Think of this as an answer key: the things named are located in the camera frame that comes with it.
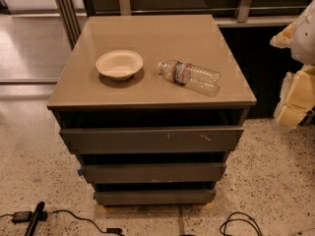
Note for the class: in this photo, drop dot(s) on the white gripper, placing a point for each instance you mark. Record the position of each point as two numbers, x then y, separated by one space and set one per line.
305 38

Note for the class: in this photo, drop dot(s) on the grey top drawer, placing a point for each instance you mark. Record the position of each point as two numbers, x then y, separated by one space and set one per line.
151 140

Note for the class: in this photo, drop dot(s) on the grey drawer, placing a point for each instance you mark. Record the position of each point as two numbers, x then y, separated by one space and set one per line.
151 140
153 173
138 198

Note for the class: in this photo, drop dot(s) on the grey three-drawer cabinet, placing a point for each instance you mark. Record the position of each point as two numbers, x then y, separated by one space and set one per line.
83 98

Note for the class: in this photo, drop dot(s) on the grey bottom drawer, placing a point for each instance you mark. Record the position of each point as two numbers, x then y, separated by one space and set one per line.
138 198

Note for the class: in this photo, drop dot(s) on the grey middle drawer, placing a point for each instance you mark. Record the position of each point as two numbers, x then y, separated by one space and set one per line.
153 173

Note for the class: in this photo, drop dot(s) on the dark object at right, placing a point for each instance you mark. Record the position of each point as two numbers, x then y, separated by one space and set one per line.
309 118

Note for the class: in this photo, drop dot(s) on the clear plastic water bottle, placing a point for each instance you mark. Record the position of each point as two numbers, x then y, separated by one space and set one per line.
190 76

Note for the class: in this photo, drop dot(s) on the beige paper bowl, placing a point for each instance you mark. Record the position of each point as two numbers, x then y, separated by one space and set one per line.
119 65

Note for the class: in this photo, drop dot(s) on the black power adapter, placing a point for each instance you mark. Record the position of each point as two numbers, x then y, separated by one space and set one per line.
21 216

